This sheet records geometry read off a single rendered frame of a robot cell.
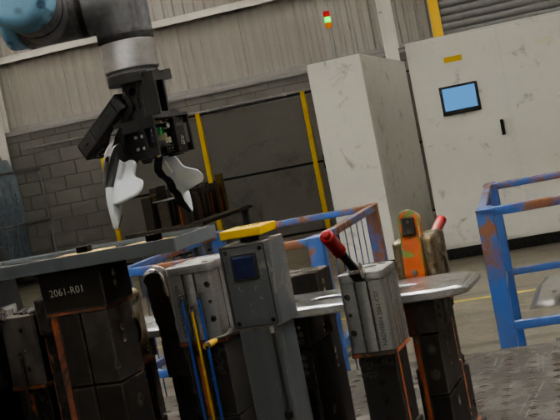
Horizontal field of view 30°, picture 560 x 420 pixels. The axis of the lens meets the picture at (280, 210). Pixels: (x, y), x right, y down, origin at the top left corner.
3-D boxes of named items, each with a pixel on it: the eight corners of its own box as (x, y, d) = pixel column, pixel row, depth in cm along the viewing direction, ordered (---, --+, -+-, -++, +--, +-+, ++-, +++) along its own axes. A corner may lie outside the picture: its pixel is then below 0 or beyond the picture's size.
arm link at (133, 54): (87, 49, 139) (129, 47, 146) (93, 83, 139) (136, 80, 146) (127, 37, 135) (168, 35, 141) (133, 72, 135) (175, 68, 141)
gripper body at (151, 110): (159, 160, 135) (140, 67, 134) (112, 170, 140) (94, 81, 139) (197, 153, 141) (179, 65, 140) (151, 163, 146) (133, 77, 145)
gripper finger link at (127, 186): (126, 214, 131) (143, 151, 135) (93, 220, 135) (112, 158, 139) (142, 226, 133) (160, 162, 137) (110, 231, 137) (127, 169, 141)
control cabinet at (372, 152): (391, 242, 1201) (350, 32, 1188) (437, 235, 1185) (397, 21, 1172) (343, 277, 972) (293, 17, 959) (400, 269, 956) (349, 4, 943)
